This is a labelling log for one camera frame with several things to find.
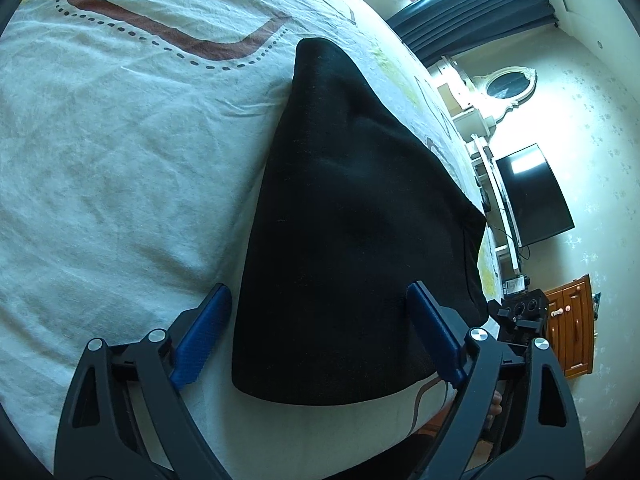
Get white television stand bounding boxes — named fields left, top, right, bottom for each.
left=464, top=131, right=527, bottom=282

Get brown wooden cabinet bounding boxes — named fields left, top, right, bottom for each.
left=543, top=273, right=599, bottom=379

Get black television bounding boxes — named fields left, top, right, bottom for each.
left=494, top=143, right=575, bottom=249

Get white patterned bed sheet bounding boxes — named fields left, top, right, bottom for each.
left=0, top=0, right=507, bottom=472

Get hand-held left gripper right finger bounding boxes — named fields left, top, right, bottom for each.
left=406, top=281, right=587, bottom=480

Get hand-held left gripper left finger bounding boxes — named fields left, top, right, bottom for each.
left=54, top=282, right=234, bottom=480

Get dark blue curtain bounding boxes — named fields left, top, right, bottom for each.
left=386, top=0, right=559, bottom=67

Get white dresser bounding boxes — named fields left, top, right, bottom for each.
left=429, top=55, right=497, bottom=137

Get oval white framed mirror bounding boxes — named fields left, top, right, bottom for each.
left=471, top=65, right=539, bottom=122

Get black pants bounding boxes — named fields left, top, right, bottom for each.
left=231, top=37, right=489, bottom=407

